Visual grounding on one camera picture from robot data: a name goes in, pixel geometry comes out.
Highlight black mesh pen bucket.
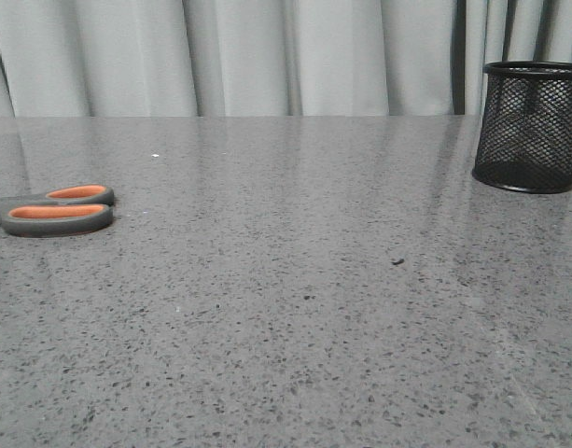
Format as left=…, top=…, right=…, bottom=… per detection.
left=472, top=61, right=572, bottom=194

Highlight grey orange handled scissors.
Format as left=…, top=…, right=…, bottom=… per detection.
left=0, top=184, right=115, bottom=238

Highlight light grey curtain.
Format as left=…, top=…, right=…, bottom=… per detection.
left=0, top=1, right=572, bottom=117

